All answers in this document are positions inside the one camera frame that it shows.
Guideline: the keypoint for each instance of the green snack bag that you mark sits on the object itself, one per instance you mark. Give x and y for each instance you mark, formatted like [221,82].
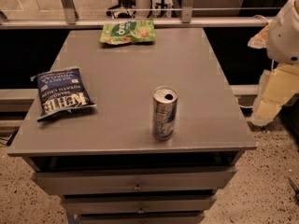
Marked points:
[128,32]

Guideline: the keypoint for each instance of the grey drawer cabinet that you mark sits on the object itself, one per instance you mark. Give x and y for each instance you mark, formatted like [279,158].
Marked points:
[210,129]

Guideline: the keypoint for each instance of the blue kettle chips bag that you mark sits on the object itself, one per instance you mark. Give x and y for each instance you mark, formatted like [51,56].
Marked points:
[61,91]

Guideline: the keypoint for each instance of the middle grey drawer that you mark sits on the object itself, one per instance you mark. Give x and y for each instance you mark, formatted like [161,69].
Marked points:
[139,204]

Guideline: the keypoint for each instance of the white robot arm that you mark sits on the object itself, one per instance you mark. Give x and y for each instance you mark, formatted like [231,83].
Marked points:
[283,34]

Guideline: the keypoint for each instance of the yellow foam padding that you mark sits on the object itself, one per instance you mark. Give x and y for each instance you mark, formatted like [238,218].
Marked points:
[276,86]

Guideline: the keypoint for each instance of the grey metal railing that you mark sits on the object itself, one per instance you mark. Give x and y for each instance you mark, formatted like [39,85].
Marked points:
[93,14]

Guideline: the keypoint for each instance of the bottom grey drawer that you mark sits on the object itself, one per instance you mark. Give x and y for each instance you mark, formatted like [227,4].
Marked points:
[158,218]

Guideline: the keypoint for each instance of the silver blue redbull can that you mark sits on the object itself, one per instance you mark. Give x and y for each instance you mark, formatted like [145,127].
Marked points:
[165,102]

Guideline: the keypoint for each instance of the grey drawer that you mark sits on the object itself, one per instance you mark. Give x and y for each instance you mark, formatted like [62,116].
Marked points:
[139,204]
[134,181]
[158,218]

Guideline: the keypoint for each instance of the top grey drawer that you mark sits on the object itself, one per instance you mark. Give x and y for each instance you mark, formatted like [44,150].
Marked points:
[134,181]

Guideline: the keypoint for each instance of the black office chair base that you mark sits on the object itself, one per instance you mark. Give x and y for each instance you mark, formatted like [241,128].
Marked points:
[122,9]

